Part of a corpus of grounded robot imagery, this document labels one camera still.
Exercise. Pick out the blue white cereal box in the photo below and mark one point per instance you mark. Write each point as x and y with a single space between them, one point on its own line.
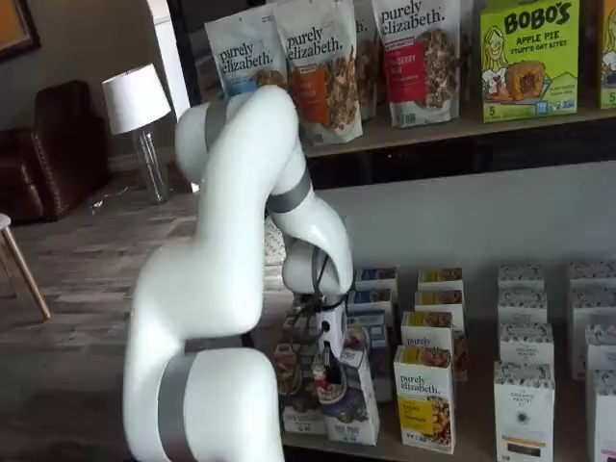
356 414
370 300
380 337
377 279

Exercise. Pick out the yellow white granola box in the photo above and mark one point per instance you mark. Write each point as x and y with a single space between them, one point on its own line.
440 279
423 409
440 300
428 327

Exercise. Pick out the white shade table lamp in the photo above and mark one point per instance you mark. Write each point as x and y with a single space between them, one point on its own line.
135 96

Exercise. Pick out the brown leather sofa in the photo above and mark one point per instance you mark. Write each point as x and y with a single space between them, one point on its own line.
58 159

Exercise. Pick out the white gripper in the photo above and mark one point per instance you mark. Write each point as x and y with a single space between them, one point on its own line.
332 327

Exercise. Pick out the green white cereal box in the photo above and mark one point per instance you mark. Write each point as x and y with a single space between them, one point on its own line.
300 418
291 333

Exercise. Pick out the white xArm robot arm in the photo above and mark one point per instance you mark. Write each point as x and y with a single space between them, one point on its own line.
216 240

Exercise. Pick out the red label granola pouch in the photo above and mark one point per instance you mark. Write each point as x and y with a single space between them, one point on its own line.
416 62

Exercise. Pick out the dark framed wall picture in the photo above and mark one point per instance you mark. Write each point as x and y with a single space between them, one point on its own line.
19 29

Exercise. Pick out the white organic pantry box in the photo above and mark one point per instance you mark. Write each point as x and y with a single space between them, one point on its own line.
522 276
592 274
605 418
524 414
577 346
522 305
524 341
601 346

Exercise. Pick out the yellow Bobo's snack box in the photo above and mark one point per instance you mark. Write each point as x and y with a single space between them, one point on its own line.
608 53

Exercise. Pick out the blue label granola pouch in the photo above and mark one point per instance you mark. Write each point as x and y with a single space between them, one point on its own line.
240 53

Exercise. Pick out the white granola pouch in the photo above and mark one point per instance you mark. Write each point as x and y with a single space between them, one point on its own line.
368 58

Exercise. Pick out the orange label granola pouch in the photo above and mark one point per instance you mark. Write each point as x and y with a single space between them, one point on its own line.
322 72

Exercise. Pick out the green Bobo's apple pie box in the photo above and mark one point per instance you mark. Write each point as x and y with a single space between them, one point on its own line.
529 62

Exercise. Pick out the white stool wooden legs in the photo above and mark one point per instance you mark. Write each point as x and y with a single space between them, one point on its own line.
30 284

